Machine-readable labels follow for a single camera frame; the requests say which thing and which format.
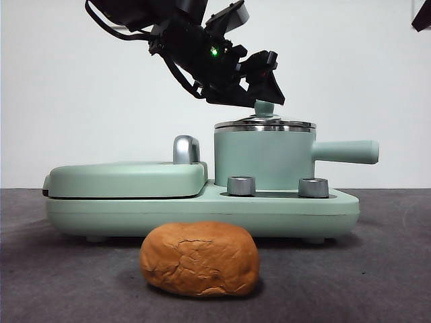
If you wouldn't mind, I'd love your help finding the glass pot lid green knob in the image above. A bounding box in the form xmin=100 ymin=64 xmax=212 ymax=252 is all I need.
xmin=215 ymin=100 xmax=317 ymax=131

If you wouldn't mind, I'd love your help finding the brown potato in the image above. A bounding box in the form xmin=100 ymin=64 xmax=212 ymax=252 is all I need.
xmin=139 ymin=221 xmax=260 ymax=297

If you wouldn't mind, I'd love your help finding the mint green hinged griddle lid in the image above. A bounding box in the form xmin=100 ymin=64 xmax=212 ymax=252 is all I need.
xmin=42 ymin=160 xmax=209 ymax=200

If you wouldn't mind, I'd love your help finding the silver control knob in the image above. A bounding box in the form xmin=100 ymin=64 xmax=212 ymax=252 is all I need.
xmin=298 ymin=177 xmax=329 ymax=199
xmin=227 ymin=176 xmax=256 ymax=196

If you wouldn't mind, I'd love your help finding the mint green breakfast maker base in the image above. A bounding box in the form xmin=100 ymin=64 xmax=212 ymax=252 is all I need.
xmin=45 ymin=178 xmax=360 ymax=245

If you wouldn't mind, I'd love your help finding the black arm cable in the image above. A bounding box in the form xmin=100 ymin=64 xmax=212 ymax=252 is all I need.
xmin=84 ymin=0 xmax=156 ymax=43
xmin=161 ymin=53 xmax=206 ymax=100

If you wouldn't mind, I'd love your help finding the mint green pot with handle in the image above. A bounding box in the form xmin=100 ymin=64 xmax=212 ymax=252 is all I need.
xmin=213 ymin=124 xmax=380 ymax=191

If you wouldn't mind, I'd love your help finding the silver griddle lid handle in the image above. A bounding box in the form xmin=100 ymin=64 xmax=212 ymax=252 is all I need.
xmin=172 ymin=135 xmax=203 ymax=166

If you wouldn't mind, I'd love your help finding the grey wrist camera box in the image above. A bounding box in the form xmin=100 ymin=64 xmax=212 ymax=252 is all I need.
xmin=204 ymin=0 xmax=251 ymax=34

